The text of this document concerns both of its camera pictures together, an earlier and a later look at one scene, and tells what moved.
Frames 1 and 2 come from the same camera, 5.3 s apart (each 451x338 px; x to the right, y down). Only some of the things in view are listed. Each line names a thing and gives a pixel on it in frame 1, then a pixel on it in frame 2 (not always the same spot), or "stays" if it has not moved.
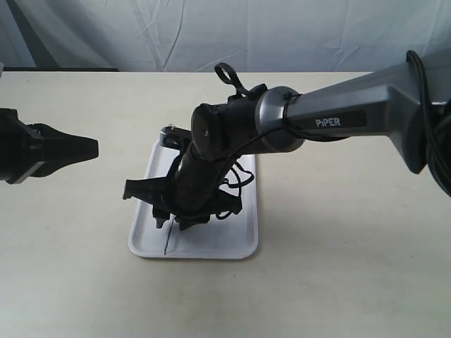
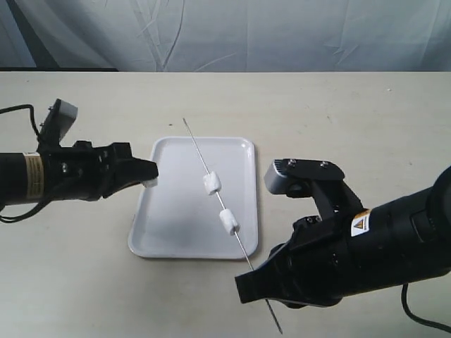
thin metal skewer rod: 170,231 -> 223,208
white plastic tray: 234,237 stays
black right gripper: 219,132 -> 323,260
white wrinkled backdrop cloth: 194,36 stays
